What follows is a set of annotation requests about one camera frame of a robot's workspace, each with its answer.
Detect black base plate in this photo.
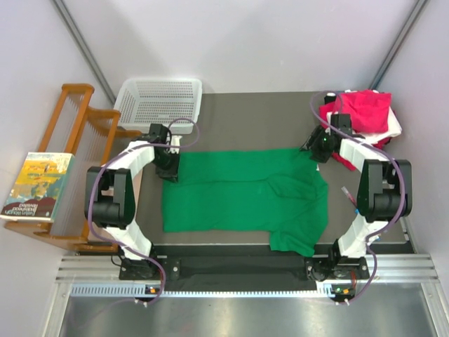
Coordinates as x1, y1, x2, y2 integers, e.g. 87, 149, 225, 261
123, 244, 411, 293

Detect purple cable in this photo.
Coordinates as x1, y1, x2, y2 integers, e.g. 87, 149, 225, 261
86, 118, 201, 305
310, 91, 408, 305

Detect red bottom shirt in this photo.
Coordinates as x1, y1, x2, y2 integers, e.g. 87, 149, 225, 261
319, 101, 391, 171

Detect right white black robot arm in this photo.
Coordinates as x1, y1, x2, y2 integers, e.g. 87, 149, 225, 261
305, 114, 413, 282

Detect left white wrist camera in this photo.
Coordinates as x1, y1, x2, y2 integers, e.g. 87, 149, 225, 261
168, 135, 182, 154

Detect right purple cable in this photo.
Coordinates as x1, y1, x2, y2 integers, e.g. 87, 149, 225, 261
310, 91, 408, 305

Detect white plastic basket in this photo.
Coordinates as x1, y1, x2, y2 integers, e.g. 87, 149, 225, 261
114, 77, 203, 135

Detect grey slotted cable duct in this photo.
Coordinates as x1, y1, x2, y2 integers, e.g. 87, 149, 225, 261
70, 284, 349, 298

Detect paperback book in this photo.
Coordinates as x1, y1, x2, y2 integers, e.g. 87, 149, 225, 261
1, 152, 75, 223

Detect white folded shirt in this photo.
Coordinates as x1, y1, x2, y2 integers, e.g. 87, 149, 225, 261
324, 105, 402, 141

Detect red marker pen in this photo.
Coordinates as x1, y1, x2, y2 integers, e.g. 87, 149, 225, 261
341, 186, 357, 209

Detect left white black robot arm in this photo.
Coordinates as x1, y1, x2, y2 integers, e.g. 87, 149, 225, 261
84, 124, 180, 280

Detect green t shirt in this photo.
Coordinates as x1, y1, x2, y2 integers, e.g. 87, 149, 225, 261
161, 148, 328, 257

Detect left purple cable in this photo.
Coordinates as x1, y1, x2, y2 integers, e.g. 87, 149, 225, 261
86, 118, 201, 305

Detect pink red folded shirt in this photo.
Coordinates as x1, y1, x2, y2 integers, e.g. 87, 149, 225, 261
330, 90, 391, 133

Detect wooden rack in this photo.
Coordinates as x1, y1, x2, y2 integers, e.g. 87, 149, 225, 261
4, 83, 143, 254

